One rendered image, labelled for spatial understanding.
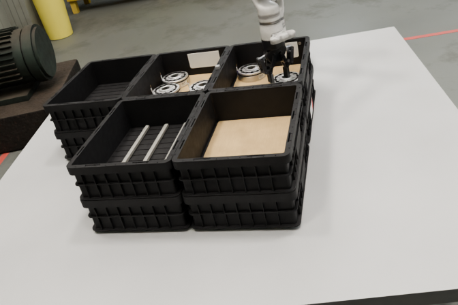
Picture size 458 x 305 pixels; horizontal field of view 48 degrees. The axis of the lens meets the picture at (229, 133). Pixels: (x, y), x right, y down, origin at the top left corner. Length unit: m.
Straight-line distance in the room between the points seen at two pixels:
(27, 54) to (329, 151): 2.68
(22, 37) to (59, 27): 2.54
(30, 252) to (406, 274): 1.00
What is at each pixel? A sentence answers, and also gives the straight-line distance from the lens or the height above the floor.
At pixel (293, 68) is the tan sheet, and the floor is 0.83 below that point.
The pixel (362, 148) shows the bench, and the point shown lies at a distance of 1.63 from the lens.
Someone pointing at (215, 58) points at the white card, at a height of 0.89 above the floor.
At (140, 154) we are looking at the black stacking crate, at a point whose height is 0.83.
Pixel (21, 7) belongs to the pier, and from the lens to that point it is 6.50.
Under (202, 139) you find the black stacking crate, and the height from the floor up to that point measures 0.86.
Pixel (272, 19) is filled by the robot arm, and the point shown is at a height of 1.09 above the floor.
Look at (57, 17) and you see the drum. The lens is 6.42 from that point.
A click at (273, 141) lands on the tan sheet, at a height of 0.83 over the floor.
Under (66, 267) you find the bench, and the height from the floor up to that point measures 0.70.
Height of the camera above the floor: 1.57
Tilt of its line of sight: 29 degrees down
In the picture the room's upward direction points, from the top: 13 degrees counter-clockwise
